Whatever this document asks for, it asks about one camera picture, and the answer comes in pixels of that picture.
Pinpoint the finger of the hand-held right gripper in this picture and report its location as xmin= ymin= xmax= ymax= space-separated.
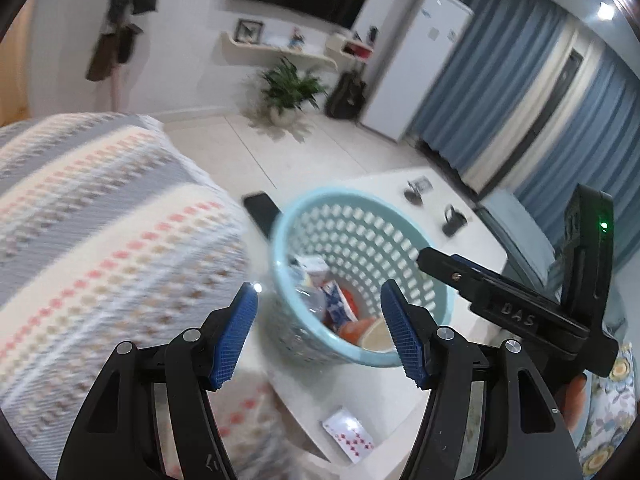
xmin=450 ymin=254 xmax=501 ymax=278
xmin=417 ymin=246 xmax=477 ymax=303

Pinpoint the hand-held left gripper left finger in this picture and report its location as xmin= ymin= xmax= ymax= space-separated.
xmin=56 ymin=282 xmax=260 ymax=480

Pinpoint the black smartphone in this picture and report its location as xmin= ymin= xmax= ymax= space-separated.
xmin=243 ymin=191 xmax=279 ymax=236

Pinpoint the clear plastic wrapper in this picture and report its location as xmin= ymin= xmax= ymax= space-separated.
xmin=295 ymin=285 xmax=326 ymax=321

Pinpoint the striped knit blanket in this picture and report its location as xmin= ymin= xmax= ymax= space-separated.
xmin=0 ymin=112 xmax=282 ymax=480

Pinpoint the white tall cabinet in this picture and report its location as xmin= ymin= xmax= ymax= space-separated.
xmin=350 ymin=0 xmax=401 ymax=56

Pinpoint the black mug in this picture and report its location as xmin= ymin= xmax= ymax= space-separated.
xmin=442 ymin=204 xmax=469 ymax=236

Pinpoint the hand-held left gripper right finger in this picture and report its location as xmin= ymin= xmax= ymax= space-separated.
xmin=380 ymin=280 xmax=585 ymax=480

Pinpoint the red and white packet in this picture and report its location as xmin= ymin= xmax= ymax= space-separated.
xmin=320 ymin=280 xmax=359 ymax=329

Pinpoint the light blue plastic basket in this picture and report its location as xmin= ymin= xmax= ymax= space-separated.
xmin=270 ymin=186 xmax=456 ymax=369

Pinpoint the brown hanging bag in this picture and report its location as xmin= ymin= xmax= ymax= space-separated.
xmin=86 ymin=32 xmax=119 ymax=82

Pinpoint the framed butterfly picture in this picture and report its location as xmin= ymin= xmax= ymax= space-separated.
xmin=235 ymin=18 xmax=265 ymax=44

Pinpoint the red playing card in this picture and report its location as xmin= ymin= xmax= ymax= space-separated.
xmin=321 ymin=406 xmax=376 ymax=465

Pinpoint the blue curtain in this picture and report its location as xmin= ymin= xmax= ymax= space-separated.
xmin=406 ymin=0 xmax=577 ymax=181
xmin=515 ymin=55 xmax=640 ymax=281

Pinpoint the grey-blue sofa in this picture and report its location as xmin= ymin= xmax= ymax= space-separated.
xmin=477 ymin=190 xmax=566 ymax=291

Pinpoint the cream wall shelf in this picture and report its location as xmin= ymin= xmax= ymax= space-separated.
xmin=221 ymin=30 xmax=376 ymax=69

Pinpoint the floral cushion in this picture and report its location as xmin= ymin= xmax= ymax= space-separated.
xmin=575 ymin=342 xmax=637 ymax=479

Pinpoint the beige paper cup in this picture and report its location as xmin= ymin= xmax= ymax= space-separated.
xmin=360 ymin=319 xmax=396 ymax=354

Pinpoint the beige curtain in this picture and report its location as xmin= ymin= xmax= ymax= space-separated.
xmin=477 ymin=25 xmax=609 ymax=196

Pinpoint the white refrigerator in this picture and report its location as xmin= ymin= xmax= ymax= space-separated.
xmin=359 ymin=0 xmax=475 ymax=144

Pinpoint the orange snack wrapper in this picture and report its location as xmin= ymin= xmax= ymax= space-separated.
xmin=340 ymin=317 xmax=376 ymax=344

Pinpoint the white paper packet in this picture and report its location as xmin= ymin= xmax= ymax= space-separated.
xmin=292 ymin=255 xmax=329 ymax=286

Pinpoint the dark hanging bag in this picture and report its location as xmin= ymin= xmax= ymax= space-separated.
xmin=116 ymin=24 xmax=144 ymax=65

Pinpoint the black acoustic guitar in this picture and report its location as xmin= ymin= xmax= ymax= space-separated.
xmin=325 ymin=71 xmax=369 ymax=121

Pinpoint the person's right hand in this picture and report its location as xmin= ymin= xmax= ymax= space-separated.
xmin=562 ymin=372 xmax=589 ymax=428

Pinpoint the pink coat stand pole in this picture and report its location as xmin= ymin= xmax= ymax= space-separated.
xmin=110 ymin=62 xmax=124 ymax=111

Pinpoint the green potted plant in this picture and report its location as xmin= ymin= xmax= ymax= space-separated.
xmin=252 ymin=57 xmax=329 ymax=127

